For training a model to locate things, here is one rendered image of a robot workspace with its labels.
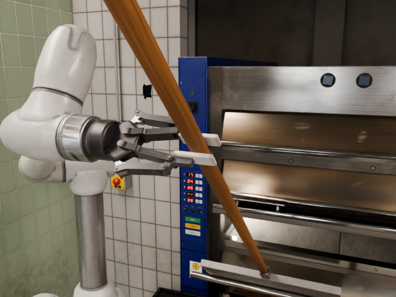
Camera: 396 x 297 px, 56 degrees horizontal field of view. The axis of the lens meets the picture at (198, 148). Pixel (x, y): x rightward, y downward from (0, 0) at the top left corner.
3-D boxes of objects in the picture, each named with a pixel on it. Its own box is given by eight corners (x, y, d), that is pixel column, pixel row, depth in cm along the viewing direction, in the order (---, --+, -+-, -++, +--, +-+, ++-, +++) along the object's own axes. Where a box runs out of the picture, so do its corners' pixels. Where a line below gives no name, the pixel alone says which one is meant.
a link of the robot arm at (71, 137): (76, 168, 74) (101, 171, 72) (48, 145, 66) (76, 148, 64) (92, 129, 78) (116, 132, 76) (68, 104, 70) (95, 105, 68)
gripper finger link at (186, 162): (164, 154, 63) (159, 170, 62) (192, 157, 62) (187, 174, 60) (167, 158, 65) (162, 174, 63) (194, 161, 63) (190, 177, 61)
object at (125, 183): (117, 185, 223) (116, 168, 221) (132, 187, 219) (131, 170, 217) (110, 188, 216) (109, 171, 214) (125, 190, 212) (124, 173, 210)
